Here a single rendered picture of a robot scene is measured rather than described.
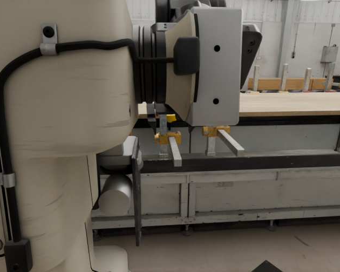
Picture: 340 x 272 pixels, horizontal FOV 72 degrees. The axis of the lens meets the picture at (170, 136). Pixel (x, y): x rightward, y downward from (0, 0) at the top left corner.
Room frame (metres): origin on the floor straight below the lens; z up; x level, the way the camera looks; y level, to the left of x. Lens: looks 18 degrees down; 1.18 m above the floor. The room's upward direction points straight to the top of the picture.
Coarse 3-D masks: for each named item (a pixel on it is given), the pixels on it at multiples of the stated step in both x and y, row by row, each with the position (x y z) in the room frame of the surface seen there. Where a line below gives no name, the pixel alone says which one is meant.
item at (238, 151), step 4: (220, 132) 1.09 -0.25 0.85; (224, 132) 1.09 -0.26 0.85; (220, 136) 1.09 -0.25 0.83; (224, 136) 1.03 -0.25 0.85; (228, 136) 1.03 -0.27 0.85; (224, 140) 1.03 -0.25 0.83; (228, 140) 0.97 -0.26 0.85; (232, 140) 0.97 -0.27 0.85; (228, 144) 0.97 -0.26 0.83; (232, 144) 0.92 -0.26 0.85; (236, 144) 0.92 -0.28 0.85; (232, 148) 0.92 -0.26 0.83; (236, 148) 0.87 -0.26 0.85; (240, 148) 0.87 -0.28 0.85; (236, 152) 0.87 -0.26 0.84; (240, 152) 0.86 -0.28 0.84; (236, 156) 0.86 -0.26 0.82; (240, 156) 0.86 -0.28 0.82
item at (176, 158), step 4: (168, 140) 1.11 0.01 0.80; (172, 140) 1.07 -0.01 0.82; (172, 144) 1.01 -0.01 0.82; (176, 144) 1.01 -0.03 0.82; (172, 148) 0.96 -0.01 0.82; (176, 148) 0.96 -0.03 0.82; (172, 152) 0.91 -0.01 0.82; (176, 152) 0.91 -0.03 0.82; (172, 156) 0.91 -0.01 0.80; (176, 156) 0.87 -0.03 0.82; (180, 156) 0.87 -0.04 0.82; (176, 160) 0.84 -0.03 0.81; (180, 160) 0.84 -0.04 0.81; (176, 164) 0.84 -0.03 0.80; (180, 164) 0.84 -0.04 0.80
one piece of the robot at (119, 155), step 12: (120, 144) 0.33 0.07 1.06; (132, 144) 0.39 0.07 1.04; (108, 156) 0.33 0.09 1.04; (120, 156) 0.33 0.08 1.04; (132, 156) 0.32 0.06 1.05; (108, 168) 0.35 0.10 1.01; (120, 168) 0.35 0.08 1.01; (132, 168) 0.32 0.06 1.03; (108, 180) 0.31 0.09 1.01; (120, 180) 0.31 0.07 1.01; (108, 192) 0.28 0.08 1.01; (120, 192) 0.28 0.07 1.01; (108, 204) 0.28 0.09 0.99; (120, 204) 0.28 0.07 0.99
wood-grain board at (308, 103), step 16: (240, 96) 1.96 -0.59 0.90; (256, 96) 1.96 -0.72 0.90; (272, 96) 1.96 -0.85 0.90; (288, 96) 1.96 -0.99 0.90; (304, 96) 1.96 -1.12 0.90; (320, 96) 1.96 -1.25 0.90; (336, 96) 1.96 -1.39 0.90; (144, 112) 1.31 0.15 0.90; (240, 112) 1.33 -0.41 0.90; (256, 112) 1.33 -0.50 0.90; (272, 112) 1.34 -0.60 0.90; (288, 112) 1.35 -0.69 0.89; (304, 112) 1.36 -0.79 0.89; (320, 112) 1.37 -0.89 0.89; (336, 112) 1.37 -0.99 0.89
